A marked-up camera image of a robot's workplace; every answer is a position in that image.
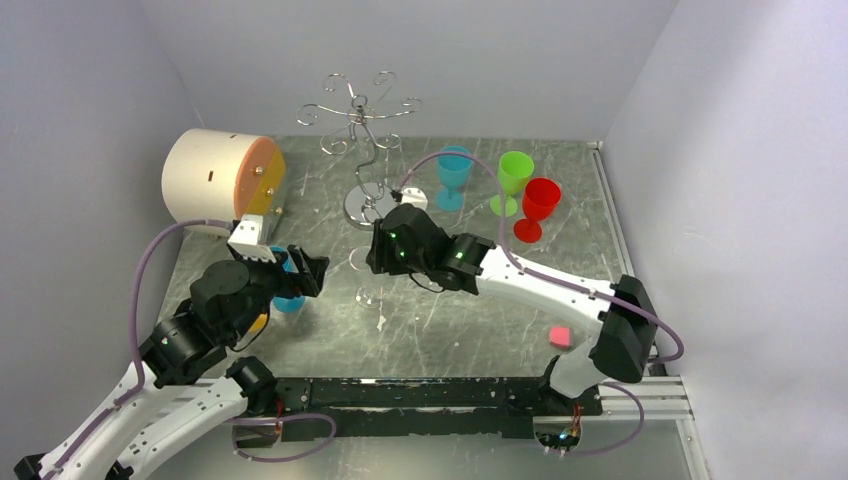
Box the blue plastic wine glass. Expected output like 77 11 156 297
271 246 306 313

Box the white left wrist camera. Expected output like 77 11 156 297
227 214 282 267

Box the green plastic wine glass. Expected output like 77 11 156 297
490 151 535 217

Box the aluminium extrusion rail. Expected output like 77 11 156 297
599 376 694 421

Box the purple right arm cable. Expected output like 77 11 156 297
396 150 685 366

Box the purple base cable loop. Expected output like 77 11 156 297
229 413 338 464

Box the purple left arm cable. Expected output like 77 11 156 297
40 219 233 480

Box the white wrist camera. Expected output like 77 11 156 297
391 187 429 210
227 214 282 267

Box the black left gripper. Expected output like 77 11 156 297
227 241 329 340

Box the chrome wire wine glass rack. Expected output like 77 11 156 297
296 71 423 231

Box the pink foam cube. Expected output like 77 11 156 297
548 326 572 349

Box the red plastic wine glass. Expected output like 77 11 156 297
513 177 562 243

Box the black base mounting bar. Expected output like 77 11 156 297
245 377 602 441

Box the round cream drawer box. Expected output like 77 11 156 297
161 128 287 240

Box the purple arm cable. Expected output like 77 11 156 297
396 150 685 366
40 219 233 480

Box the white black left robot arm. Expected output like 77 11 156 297
14 245 330 479

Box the light blue plastic goblet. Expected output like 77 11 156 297
436 146 473 212

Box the orange plastic wine glass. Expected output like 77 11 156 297
248 314 268 333

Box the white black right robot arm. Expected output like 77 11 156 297
366 204 657 414

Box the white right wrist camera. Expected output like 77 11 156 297
391 187 429 210

